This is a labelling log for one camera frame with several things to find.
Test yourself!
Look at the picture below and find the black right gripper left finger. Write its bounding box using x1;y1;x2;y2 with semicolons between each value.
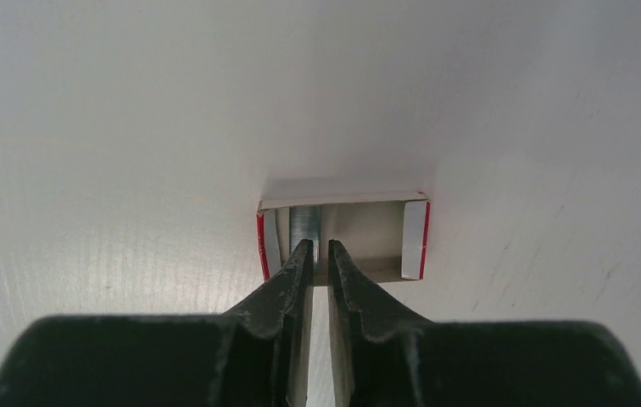
0;240;314;406

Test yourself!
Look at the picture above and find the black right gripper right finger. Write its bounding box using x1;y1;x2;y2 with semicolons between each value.
328;240;641;406

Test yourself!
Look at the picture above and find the open grey staple box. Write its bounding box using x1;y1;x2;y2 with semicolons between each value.
256;191;432;286

